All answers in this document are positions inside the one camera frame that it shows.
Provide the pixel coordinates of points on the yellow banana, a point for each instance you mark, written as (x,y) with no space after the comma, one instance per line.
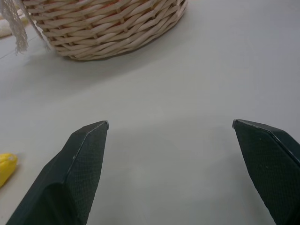
(5,167)

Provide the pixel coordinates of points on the woven wicker basket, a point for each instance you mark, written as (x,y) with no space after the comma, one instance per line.
(110,28)

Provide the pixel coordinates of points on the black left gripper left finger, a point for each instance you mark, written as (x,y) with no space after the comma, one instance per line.
(70,178)

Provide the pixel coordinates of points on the white lace cloth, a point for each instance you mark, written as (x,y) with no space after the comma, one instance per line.
(17,28)

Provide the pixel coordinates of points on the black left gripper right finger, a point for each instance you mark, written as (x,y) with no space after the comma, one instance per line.
(272,168)

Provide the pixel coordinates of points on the cream knitted cloth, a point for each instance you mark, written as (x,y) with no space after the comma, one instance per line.
(4,27)

